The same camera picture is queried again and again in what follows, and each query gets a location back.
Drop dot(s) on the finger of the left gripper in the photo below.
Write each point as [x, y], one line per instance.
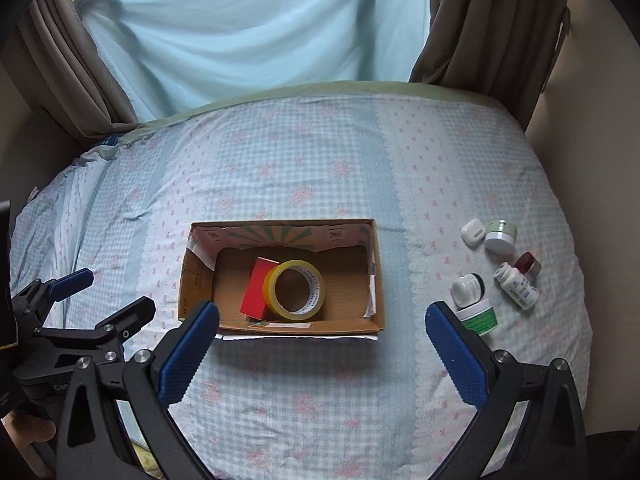
[37, 298]
[109, 335]

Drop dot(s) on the red box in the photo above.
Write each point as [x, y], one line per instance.
[253, 304]

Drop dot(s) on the brown left curtain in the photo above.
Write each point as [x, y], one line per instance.
[72, 82]

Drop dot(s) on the white earbuds case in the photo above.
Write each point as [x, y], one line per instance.
[473, 232]

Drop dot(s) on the white jar green label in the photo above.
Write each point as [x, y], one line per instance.
[480, 317]

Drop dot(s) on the person's left hand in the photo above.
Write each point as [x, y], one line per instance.
[25, 430]

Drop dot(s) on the white pill bottle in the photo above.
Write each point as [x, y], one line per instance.
[516, 286]

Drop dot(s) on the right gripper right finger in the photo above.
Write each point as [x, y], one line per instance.
[489, 381]

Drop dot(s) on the brown curtain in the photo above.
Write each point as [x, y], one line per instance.
[498, 48]
[72, 82]

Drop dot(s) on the white black Metal DX jar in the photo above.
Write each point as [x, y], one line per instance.
[467, 290]

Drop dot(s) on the cardboard box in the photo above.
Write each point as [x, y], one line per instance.
[220, 255]

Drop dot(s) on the red lid jar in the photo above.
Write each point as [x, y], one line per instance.
[528, 266]

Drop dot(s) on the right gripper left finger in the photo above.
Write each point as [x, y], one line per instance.
[155, 379]

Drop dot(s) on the brown right curtain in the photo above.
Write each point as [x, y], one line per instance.
[498, 48]

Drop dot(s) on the pale green jar white lid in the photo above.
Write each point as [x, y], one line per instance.
[500, 237]

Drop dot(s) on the light blue sheet curtain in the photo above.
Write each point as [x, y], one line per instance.
[173, 55]

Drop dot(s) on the yellow tape roll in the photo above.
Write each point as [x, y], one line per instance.
[294, 291]

